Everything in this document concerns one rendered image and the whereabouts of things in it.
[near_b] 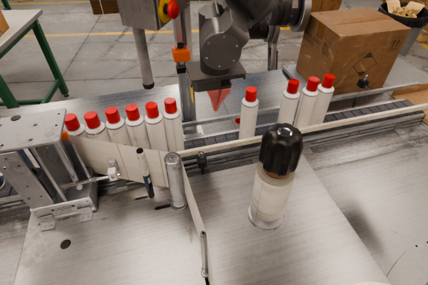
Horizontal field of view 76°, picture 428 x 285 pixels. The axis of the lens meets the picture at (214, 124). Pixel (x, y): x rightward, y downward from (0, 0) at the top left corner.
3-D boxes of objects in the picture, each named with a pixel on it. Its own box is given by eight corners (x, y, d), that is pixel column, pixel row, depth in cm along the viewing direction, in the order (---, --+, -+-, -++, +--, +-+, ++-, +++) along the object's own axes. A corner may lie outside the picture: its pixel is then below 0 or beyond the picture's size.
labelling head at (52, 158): (39, 222, 70) (-17, 156, 53) (48, 182, 80) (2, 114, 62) (96, 210, 73) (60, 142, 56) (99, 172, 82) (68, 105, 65)
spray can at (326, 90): (311, 131, 96) (327, 81, 83) (303, 121, 100) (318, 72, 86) (324, 128, 97) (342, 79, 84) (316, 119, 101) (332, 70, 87)
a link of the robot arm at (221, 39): (273, -3, 45) (237, -43, 41) (293, 25, 37) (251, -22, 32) (223, 49, 51) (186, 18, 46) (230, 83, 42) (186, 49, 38)
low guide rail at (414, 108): (134, 166, 82) (132, 162, 81) (134, 164, 83) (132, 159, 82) (427, 109, 103) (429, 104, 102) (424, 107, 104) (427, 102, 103)
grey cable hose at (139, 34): (143, 90, 81) (128, 19, 67) (142, 84, 83) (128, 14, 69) (155, 89, 81) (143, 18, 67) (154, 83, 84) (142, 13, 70)
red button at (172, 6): (160, 2, 58) (172, 4, 57) (168, -3, 61) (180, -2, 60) (162, 20, 61) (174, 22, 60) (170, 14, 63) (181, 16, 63)
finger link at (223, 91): (230, 118, 56) (232, 78, 49) (195, 123, 54) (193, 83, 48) (221, 98, 61) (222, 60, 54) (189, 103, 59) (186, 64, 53)
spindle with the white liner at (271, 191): (255, 233, 68) (272, 152, 49) (243, 203, 75) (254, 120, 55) (288, 224, 70) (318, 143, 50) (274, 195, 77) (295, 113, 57)
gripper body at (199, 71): (246, 81, 51) (249, 44, 46) (192, 89, 49) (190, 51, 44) (235, 64, 56) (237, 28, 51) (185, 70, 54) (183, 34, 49)
